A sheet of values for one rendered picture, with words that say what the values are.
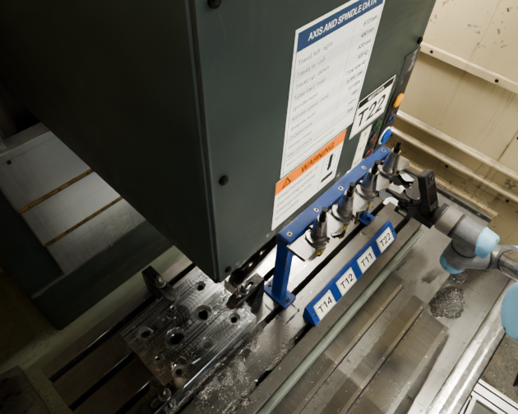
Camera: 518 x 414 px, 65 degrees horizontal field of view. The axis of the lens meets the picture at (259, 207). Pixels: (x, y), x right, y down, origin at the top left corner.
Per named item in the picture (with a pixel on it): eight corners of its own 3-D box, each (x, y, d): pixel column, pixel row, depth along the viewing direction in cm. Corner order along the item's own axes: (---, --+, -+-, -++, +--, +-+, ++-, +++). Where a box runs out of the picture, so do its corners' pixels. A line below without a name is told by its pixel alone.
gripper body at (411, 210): (391, 209, 122) (427, 233, 117) (400, 190, 115) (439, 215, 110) (404, 195, 126) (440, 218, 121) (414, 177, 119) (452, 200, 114)
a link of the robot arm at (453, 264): (478, 277, 121) (496, 259, 112) (440, 274, 121) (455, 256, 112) (470, 254, 126) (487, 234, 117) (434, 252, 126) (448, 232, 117)
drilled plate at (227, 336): (256, 324, 118) (256, 316, 114) (177, 402, 104) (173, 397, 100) (202, 274, 127) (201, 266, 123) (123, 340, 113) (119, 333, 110)
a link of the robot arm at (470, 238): (478, 266, 111) (493, 250, 104) (441, 241, 115) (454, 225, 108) (491, 248, 114) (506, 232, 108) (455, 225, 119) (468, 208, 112)
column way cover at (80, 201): (182, 198, 151) (160, 76, 111) (64, 280, 129) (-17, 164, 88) (173, 190, 153) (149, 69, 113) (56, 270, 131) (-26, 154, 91)
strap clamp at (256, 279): (263, 295, 128) (265, 271, 116) (233, 324, 121) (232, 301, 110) (256, 288, 129) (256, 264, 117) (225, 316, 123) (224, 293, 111)
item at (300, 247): (321, 253, 102) (321, 250, 101) (307, 266, 99) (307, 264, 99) (299, 236, 105) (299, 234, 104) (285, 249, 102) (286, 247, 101)
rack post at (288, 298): (296, 298, 127) (307, 246, 104) (284, 310, 125) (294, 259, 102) (272, 278, 131) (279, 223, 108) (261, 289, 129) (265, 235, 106)
